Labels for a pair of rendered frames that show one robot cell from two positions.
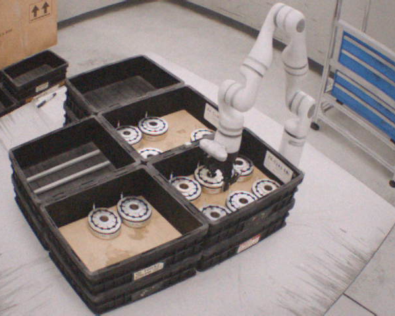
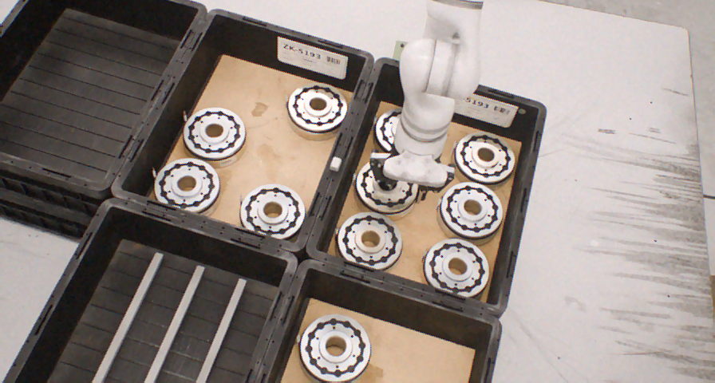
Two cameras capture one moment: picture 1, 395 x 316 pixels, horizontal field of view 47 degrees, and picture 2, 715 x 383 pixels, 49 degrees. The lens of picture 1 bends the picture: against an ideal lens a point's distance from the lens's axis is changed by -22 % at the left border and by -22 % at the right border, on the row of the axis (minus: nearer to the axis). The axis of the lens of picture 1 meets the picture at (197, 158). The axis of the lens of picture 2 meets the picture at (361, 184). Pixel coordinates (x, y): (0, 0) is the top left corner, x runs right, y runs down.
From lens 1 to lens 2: 0.92 m
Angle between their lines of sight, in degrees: 32
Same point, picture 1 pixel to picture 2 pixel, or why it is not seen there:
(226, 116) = (428, 113)
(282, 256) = (551, 242)
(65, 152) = (86, 307)
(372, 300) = not seen: hidden behind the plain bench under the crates
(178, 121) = (235, 88)
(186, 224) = (444, 325)
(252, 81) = (476, 31)
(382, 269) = not seen: hidden behind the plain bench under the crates
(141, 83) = (92, 27)
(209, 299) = not seen: outside the picture
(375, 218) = (646, 72)
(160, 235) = (404, 363)
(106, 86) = (24, 73)
